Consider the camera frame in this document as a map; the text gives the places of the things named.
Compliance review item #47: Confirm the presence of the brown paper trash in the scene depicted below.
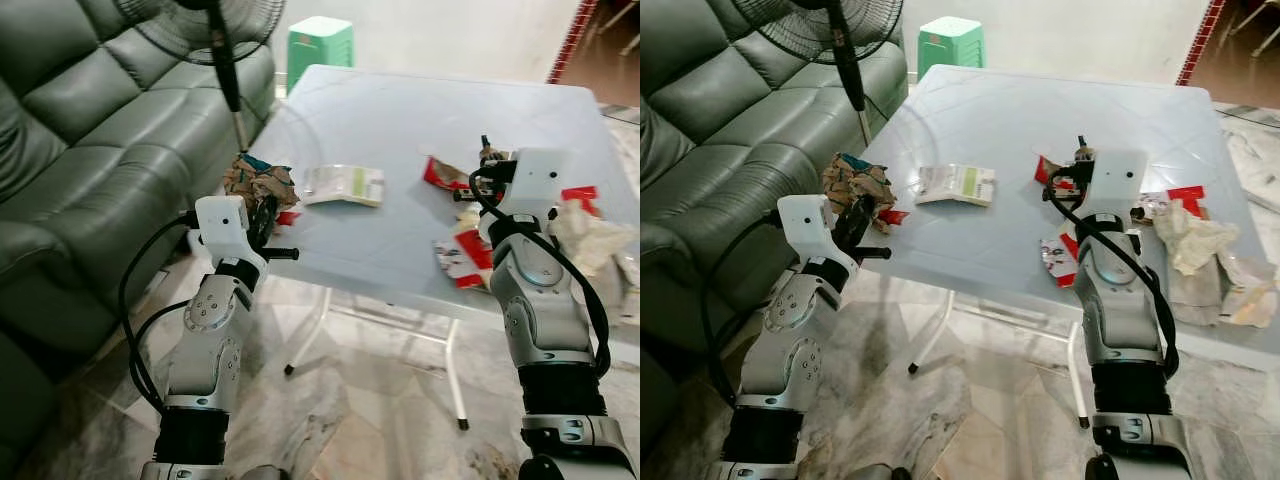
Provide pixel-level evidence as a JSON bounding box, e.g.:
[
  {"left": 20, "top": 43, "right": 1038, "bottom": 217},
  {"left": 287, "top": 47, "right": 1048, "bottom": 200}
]
[
  {"left": 821, "top": 151, "right": 900, "bottom": 224},
  {"left": 221, "top": 151, "right": 301, "bottom": 217}
]

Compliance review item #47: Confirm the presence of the torn red wrapper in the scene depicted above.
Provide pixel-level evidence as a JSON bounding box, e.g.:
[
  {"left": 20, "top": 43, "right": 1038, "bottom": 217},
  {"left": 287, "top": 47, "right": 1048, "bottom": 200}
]
[
  {"left": 1034, "top": 154, "right": 1078, "bottom": 191},
  {"left": 421, "top": 154, "right": 473, "bottom": 192}
]

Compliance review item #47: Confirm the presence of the white and green packet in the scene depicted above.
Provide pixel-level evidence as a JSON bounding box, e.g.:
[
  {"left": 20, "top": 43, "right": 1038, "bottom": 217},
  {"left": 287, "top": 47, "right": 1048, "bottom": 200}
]
[
  {"left": 301, "top": 164, "right": 387, "bottom": 209},
  {"left": 914, "top": 162, "right": 999, "bottom": 208}
]

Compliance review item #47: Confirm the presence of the white plastic folding table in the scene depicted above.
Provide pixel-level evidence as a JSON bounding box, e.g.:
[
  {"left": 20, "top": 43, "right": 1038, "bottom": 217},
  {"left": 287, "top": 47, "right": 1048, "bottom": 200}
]
[
  {"left": 853, "top": 64, "right": 1280, "bottom": 431},
  {"left": 193, "top": 64, "right": 641, "bottom": 433}
]

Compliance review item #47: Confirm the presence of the red and white foil wrapper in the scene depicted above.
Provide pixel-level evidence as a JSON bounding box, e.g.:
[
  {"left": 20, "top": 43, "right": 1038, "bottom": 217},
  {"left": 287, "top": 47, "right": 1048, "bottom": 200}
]
[
  {"left": 1039, "top": 231, "right": 1083, "bottom": 289},
  {"left": 432, "top": 227, "right": 494, "bottom": 292}
]

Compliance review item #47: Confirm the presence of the small red card packet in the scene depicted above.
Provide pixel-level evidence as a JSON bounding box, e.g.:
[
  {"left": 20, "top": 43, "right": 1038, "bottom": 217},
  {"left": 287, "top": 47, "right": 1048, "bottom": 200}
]
[
  {"left": 559, "top": 185, "right": 602, "bottom": 217},
  {"left": 1164, "top": 185, "right": 1209, "bottom": 217}
]

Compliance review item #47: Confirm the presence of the crumpled beige tissue paper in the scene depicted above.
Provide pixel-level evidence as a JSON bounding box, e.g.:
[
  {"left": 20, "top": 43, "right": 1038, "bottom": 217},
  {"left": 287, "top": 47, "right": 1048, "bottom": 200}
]
[
  {"left": 549, "top": 200, "right": 634, "bottom": 277},
  {"left": 1154, "top": 202, "right": 1242, "bottom": 277}
]

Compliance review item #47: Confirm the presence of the dark grey-green leather sofa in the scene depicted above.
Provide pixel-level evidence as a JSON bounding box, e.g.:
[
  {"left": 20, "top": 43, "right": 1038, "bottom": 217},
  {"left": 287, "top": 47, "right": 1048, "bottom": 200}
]
[
  {"left": 0, "top": 0, "right": 279, "bottom": 471},
  {"left": 640, "top": 0, "right": 909, "bottom": 451}
]

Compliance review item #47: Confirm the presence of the black standing fan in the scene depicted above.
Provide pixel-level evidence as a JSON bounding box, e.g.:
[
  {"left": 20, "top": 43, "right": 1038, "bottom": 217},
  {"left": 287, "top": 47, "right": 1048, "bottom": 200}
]
[
  {"left": 114, "top": 0, "right": 289, "bottom": 153},
  {"left": 732, "top": 0, "right": 907, "bottom": 148}
]

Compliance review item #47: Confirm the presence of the green plastic stool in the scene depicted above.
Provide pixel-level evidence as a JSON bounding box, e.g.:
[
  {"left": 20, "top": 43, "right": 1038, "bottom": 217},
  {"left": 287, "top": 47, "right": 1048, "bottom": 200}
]
[
  {"left": 916, "top": 16, "right": 987, "bottom": 83},
  {"left": 286, "top": 15, "right": 356, "bottom": 97}
]

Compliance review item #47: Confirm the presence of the brown paper bag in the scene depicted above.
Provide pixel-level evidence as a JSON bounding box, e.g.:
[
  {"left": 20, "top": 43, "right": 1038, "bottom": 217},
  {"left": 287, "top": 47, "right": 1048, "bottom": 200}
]
[
  {"left": 598, "top": 250, "right": 641, "bottom": 328},
  {"left": 1168, "top": 252, "right": 1280, "bottom": 330}
]

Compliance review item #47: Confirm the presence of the wooden chair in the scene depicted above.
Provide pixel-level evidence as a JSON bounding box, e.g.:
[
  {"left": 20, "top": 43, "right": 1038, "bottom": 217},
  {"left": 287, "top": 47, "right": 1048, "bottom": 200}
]
[
  {"left": 590, "top": 0, "right": 641, "bottom": 57},
  {"left": 1225, "top": 0, "right": 1280, "bottom": 57}
]

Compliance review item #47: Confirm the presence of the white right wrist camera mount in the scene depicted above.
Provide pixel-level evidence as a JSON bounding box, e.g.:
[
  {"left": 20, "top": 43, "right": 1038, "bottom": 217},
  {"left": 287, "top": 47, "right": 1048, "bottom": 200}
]
[
  {"left": 496, "top": 147, "right": 572, "bottom": 221},
  {"left": 1087, "top": 149, "right": 1149, "bottom": 224}
]

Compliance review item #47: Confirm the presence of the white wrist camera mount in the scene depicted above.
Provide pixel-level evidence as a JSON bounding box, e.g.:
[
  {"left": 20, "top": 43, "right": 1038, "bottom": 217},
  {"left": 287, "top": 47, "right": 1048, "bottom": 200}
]
[
  {"left": 776, "top": 194, "right": 859, "bottom": 265},
  {"left": 1087, "top": 149, "right": 1149, "bottom": 224},
  {"left": 496, "top": 147, "right": 572, "bottom": 221},
  {"left": 193, "top": 195, "right": 270, "bottom": 265}
]

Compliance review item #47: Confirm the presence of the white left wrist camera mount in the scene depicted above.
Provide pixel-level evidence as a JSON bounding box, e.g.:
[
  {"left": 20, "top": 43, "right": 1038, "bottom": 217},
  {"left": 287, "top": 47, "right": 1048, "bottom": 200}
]
[
  {"left": 193, "top": 195, "right": 270, "bottom": 265},
  {"left": 776, "top": 194, "right": 859, "bottom": 265}
]

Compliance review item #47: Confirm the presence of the red tiled door frame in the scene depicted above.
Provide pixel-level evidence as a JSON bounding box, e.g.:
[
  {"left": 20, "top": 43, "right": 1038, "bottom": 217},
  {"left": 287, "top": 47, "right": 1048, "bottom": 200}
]
[
  {"left": 1176, "top": 0, "right": 1227, "bottom": 87},
  {"left": 546, "top": 0, "right": 602, "bottom": 87}
]

